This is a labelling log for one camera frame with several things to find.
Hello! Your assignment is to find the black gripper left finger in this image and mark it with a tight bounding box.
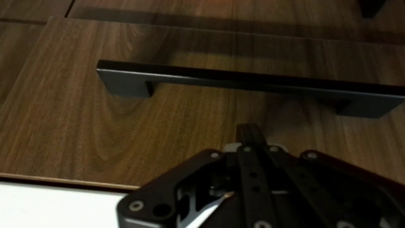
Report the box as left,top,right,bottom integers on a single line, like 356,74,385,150
117,124,277,228

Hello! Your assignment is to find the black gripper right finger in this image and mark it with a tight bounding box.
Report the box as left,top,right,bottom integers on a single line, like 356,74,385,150
267,145,405,228

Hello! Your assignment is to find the white wooden-front drawer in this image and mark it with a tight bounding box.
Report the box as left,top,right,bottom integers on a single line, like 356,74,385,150
0,17,405,188

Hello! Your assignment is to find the black drawer handle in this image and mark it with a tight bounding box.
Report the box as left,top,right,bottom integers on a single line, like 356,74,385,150
96,60,405,117

